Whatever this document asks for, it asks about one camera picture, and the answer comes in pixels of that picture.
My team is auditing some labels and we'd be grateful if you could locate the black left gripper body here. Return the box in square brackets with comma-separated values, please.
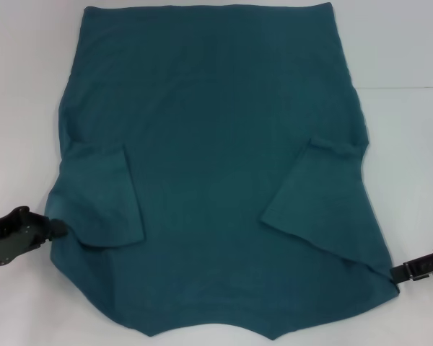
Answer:
[0, 205, 51, 268]

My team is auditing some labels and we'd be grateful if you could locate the teal blue t-shirt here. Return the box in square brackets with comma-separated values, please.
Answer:
[45, 1, 400, 321]

